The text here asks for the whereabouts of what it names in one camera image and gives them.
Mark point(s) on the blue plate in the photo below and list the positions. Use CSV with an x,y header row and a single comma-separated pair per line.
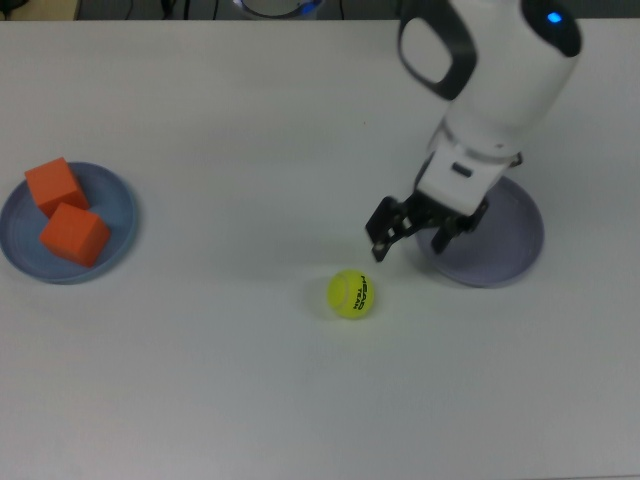
x,y
117,225

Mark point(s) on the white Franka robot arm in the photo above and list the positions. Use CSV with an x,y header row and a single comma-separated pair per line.
x,y
500,100

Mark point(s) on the orange cube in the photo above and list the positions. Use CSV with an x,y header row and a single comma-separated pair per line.
x,y
52,185
75,235

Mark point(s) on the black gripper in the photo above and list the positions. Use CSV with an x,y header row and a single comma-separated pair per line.
x,y
437,212

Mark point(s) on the yellow tennis ball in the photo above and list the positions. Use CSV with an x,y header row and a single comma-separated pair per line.
x,y
350,295

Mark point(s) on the white robot base blue light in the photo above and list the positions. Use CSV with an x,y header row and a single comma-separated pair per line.
x,y
275,6

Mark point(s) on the purple plate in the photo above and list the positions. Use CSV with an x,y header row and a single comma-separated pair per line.
x,y
500,250

